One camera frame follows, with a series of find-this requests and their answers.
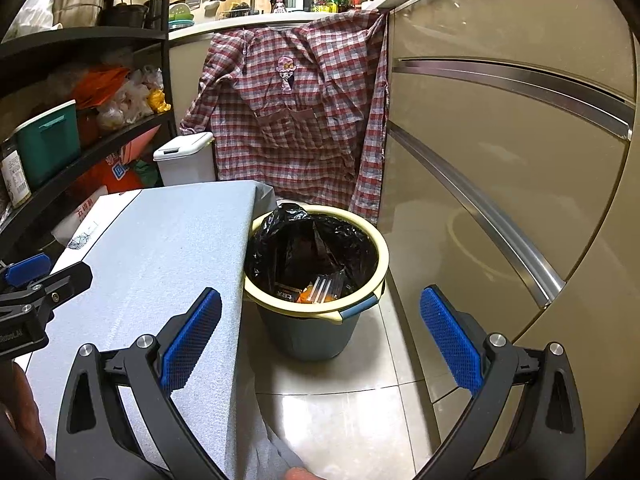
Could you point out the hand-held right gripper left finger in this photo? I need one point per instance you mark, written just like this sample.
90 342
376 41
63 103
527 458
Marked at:
192 340

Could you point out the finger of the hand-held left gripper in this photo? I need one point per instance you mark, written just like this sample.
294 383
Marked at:
70 280
27 270

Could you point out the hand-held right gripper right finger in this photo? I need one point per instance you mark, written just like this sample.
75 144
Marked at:
450 342

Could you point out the small black packet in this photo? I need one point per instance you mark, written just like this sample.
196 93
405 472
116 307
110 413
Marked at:
287 293

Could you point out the grey bucket with yellow rim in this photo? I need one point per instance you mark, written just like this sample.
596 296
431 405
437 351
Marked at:
310 335

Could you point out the clear plastic wrapper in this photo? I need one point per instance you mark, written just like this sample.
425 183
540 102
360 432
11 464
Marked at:
325 287

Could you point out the black plastic bin liner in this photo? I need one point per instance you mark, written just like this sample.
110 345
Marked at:
300 245

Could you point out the person's left forearm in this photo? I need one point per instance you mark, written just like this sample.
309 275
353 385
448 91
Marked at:
20 410

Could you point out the white printed sack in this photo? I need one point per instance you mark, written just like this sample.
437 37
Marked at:
100 210

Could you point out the dark jar with paper label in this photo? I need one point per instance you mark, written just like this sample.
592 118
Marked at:
15 180

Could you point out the grey tablecloth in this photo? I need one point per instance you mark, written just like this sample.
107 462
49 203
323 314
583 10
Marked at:
165 245

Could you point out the orange printed sack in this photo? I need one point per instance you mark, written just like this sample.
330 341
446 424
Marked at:
115 170

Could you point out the teal storage box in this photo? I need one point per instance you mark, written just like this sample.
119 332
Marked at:
50 150

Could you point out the green bag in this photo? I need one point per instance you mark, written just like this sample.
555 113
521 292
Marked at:
147 172

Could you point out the white lidded bin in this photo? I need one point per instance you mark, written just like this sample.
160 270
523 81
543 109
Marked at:
185 167

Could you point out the translucent bag of white items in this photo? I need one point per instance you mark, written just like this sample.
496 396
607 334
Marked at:
127 105

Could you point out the large orange plastic bag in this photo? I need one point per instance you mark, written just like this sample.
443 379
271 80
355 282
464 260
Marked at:
102 82

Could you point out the yellow plastic bag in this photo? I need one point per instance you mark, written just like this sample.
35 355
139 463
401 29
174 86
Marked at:
160 101

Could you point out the red plaid shirt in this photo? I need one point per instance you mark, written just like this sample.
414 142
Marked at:
290 135

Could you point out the black shelf rack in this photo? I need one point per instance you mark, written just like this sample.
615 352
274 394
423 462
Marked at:
85 35

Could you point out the white plastic bag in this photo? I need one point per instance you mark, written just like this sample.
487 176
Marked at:
35 15

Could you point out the black pot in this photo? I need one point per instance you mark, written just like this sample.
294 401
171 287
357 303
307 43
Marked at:
125 16

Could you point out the stack of green bowls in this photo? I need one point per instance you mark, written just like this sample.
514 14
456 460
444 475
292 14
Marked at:
181 17

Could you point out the beige kitchen cabinet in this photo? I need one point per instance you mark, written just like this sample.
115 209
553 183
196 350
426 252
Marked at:
500 25

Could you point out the wooden cutting board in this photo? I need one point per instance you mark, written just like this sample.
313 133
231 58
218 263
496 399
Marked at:
240 0

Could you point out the white kitchen countertop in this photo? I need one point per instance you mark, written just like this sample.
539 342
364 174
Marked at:
280 16

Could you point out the row of condiment bottles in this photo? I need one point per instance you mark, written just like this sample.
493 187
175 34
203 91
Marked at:
325 2

